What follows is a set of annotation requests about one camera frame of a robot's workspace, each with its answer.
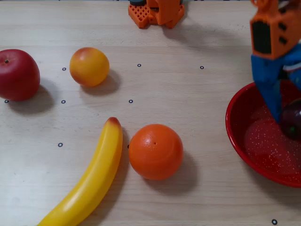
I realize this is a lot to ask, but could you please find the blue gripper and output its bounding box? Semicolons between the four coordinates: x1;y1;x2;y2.
251;43;301;124

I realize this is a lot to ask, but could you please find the dark purple plum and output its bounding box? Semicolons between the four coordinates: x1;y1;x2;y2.
279;98;301;140

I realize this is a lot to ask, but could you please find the orange robot base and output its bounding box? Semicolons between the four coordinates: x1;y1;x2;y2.
128;3;151;29

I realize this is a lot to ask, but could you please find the red speckled bowl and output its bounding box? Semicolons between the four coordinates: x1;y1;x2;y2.
225;79;301;188

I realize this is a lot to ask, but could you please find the orange fruit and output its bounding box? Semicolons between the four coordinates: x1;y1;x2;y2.
128;124;184;181

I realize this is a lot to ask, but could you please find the yellow orange peach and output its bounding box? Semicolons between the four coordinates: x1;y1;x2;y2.
69;47;110;87

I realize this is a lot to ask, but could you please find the yellow banana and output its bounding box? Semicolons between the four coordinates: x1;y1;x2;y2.
36;117;124;226

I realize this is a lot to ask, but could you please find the red apple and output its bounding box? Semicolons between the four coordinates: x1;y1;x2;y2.
0;48;41;102

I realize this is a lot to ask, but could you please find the white red servo cable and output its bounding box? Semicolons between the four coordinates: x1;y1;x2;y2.
283;64;301;73

